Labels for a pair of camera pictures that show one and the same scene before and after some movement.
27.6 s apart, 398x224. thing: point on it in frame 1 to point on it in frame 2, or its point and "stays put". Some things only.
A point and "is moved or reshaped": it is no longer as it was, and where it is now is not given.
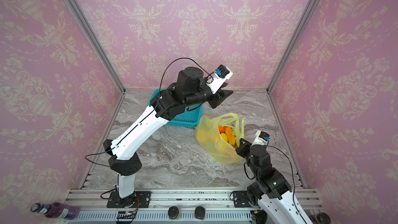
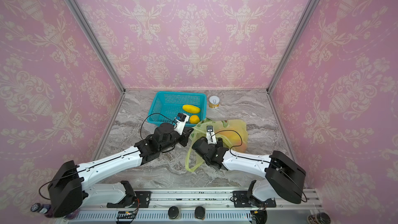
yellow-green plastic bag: (210, 142) is moved or reshaped
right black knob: (199, 212) stays put
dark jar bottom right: (320, 218) stays put
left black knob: (173, 212) stays put
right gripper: (244, 149) to (200, 144)
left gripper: (218, 97) to (185, 134)
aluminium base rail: (194, 205) stays put
